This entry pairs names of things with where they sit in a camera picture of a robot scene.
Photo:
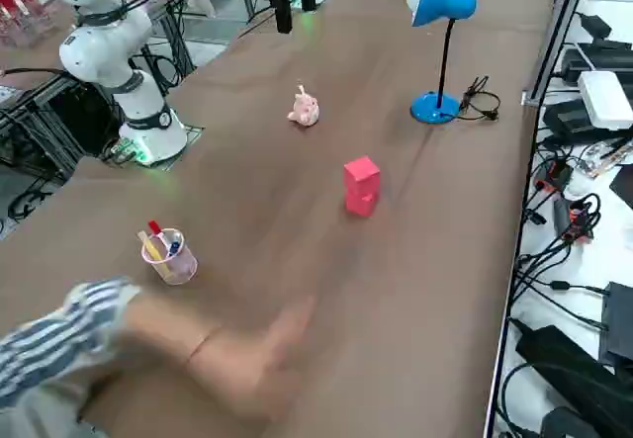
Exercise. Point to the white box device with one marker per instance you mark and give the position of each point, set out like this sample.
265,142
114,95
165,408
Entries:
608,99

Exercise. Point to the black power brick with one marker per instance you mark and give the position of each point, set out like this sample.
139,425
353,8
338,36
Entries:
583,62

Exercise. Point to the blue pen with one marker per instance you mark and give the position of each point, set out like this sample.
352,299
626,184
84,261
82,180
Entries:
175,248

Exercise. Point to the black flat box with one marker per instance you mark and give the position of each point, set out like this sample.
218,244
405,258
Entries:
618,319

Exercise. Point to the aluminium frame post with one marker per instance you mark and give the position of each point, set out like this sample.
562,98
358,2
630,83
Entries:
559,37

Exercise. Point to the clear pink pen cup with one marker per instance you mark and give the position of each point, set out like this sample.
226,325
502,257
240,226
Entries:
178,265

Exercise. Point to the red foam block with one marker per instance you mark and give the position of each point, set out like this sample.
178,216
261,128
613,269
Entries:
362,173
361,205

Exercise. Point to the red pen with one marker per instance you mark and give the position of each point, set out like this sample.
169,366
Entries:
156,227

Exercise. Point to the pink pig toy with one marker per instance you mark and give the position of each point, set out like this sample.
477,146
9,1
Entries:
304,109

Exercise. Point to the person's forearm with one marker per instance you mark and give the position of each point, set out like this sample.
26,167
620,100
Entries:
163,339

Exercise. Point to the black metal rack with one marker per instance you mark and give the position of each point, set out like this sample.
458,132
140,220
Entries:
59,112

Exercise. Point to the clear box with red items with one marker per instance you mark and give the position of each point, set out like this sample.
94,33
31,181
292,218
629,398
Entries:
17,8

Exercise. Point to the yellow stick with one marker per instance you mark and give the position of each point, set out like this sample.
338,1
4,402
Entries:
153,252

